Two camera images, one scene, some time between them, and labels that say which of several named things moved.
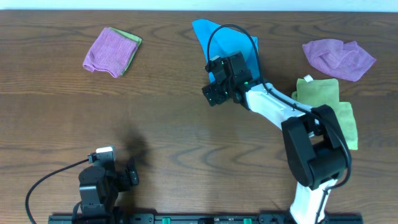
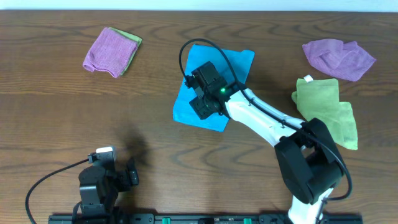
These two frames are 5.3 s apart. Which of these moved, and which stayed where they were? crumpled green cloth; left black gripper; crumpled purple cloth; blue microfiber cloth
Moved: blue microfiber cloth
Stayed: crumpled purple cloth; left black gripper; crumpled green cloth
